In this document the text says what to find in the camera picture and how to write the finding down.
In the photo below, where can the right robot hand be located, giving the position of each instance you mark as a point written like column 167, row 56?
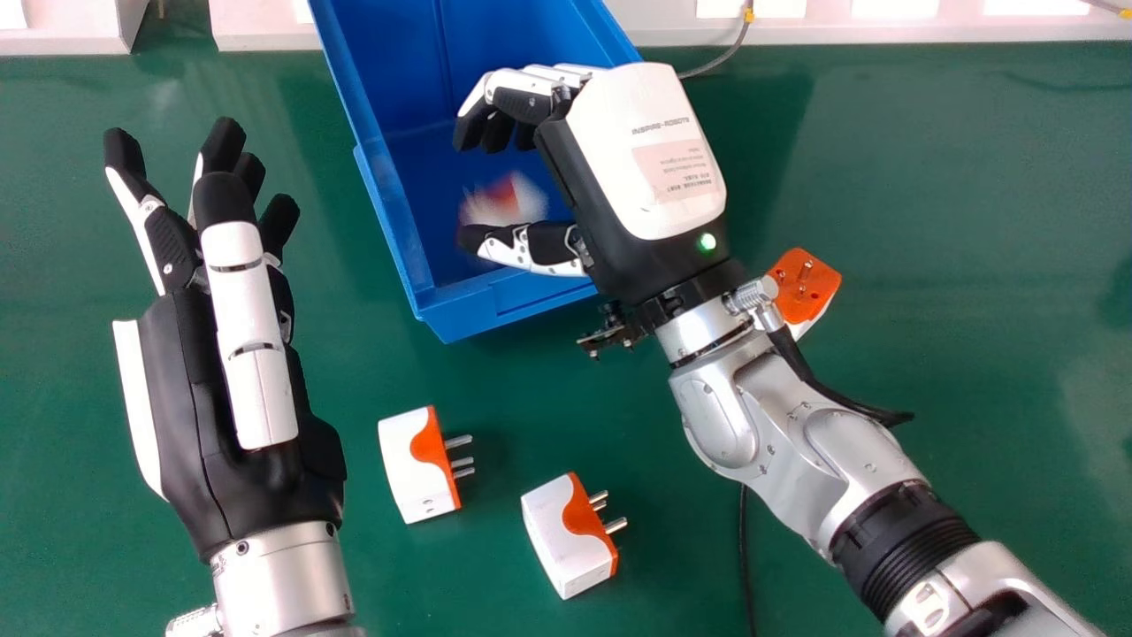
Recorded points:
column 637, row 168

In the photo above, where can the white-and-orange plug adapter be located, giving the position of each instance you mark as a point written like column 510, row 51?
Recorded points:
column 500, row 203
column 570, row 535
column 423, row 464
column 803, row 287

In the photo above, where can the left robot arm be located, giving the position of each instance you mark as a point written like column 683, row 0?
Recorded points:
column 279, row 584

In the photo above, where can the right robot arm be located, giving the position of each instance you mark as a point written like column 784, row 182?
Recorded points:
column 822, row 460

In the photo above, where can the white socket strip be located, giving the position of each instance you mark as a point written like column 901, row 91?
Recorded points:
column 752, row 9

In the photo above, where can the blue plastic bin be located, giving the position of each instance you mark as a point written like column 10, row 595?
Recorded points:
column 424, row 150

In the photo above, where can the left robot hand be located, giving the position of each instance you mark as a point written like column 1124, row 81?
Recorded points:
column 221, row 425

